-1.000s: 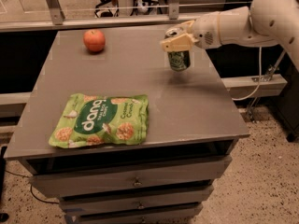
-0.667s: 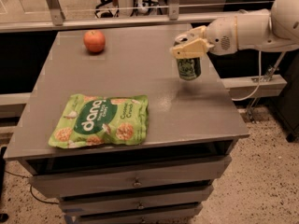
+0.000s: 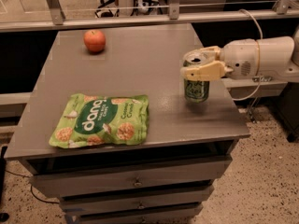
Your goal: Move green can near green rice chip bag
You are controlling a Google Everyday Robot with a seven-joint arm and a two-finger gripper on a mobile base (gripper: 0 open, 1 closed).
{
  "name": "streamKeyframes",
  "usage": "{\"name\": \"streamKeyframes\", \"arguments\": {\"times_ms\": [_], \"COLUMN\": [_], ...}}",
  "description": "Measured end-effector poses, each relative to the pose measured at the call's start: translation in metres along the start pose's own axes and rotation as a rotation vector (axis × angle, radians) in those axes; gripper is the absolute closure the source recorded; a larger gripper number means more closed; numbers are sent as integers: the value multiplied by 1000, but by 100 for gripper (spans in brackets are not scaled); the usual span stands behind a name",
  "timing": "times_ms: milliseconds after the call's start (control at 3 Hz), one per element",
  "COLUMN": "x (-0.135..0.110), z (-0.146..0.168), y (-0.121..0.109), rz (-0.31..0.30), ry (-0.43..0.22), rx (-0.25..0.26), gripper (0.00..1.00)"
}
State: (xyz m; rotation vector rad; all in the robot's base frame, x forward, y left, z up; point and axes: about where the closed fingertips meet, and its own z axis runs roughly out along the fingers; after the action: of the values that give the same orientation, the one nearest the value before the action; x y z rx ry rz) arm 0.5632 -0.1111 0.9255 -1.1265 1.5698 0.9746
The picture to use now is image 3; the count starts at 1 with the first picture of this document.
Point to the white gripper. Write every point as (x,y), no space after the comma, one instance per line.
(239,59)

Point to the green soda can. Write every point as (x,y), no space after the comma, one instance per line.
(195,91)

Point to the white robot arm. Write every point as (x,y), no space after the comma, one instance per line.
(278,58)

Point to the green rice chip bag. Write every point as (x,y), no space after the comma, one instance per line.
(99,120)

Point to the red apple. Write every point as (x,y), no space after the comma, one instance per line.
(94,40)

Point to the grey drawer cabinet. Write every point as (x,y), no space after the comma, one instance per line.
(136,61)

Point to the bottom grey drawer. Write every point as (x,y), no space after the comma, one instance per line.
(144,216)

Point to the grey drawer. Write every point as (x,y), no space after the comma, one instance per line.
(138,200)
(131,177)
(144,216)

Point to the top grey drawer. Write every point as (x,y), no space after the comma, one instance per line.
(131,177)

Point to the middle grey drawer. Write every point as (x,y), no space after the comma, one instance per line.
(138,200)

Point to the metal railing frame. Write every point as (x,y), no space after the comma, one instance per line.
(40,15)

